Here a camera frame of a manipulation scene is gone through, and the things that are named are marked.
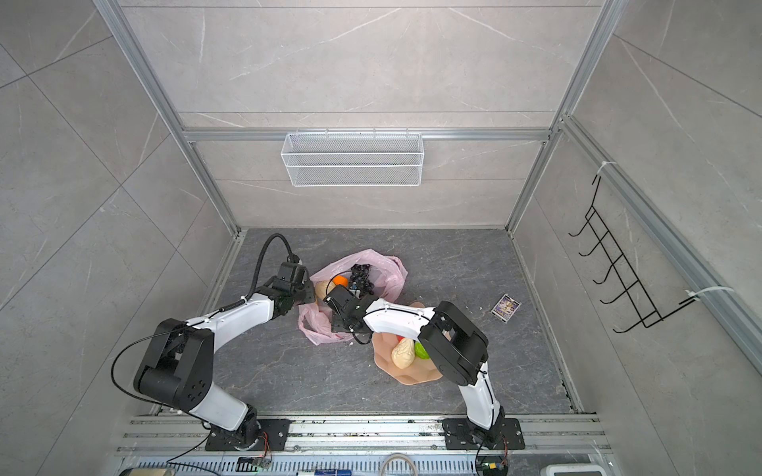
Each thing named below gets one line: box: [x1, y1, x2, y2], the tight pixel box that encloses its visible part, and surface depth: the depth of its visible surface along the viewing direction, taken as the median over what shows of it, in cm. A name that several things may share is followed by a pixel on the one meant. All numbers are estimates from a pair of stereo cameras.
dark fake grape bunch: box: [349, 263, 376, 298], surface depth 102 cm
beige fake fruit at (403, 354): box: [390, 337, 415, 369], surface depth 83 cm
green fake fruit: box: [413, 341, 431, 360], surface depth 83 cm
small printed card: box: [490, 293, 522, 324], surface depth 97 cm
